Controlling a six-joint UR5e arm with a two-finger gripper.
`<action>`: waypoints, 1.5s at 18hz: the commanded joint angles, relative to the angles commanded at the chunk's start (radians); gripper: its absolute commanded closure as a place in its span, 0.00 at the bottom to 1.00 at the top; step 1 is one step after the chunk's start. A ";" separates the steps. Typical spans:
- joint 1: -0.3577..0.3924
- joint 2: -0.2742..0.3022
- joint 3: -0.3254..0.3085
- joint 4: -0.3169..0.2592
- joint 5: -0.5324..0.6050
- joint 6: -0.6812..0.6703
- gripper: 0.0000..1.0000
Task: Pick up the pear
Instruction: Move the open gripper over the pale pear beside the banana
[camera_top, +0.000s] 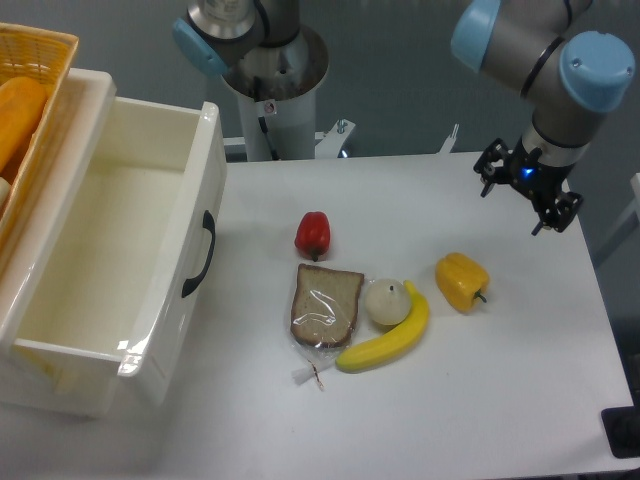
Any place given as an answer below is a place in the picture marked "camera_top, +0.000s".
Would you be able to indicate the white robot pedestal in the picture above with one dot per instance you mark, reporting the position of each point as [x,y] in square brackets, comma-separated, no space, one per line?
[275,89]

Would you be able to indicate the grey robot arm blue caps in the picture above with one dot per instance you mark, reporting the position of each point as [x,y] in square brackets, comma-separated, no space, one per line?
[573,83]

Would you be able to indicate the bagged brown bread slice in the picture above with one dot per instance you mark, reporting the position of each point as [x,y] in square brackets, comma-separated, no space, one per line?
[323,317]

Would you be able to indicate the black object at table corner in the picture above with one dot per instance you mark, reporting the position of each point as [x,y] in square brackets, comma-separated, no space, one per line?
[622,431]

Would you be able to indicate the yellow banana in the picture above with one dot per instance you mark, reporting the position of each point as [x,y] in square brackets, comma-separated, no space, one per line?
[393,344]

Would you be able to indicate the black drawer handle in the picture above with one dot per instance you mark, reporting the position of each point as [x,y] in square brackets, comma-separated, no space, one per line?
[199,253]

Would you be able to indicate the yellow bell pepper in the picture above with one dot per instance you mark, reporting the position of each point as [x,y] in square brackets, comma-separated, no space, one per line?
[462,281]

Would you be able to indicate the orange baguette in basket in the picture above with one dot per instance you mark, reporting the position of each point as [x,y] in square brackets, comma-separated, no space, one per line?
[22,104]

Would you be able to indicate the red bell pepper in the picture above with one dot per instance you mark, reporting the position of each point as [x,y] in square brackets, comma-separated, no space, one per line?
[313,236]

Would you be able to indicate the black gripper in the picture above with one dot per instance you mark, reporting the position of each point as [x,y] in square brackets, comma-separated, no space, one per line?
[538,182]

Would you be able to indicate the yellow wicker basket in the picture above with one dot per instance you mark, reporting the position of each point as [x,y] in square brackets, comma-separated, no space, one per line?
[34,65]

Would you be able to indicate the white drawer cabinet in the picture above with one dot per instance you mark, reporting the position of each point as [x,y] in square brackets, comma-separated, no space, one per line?
[33,374]

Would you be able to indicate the white open drawer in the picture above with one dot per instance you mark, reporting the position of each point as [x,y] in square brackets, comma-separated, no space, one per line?
[111,285]

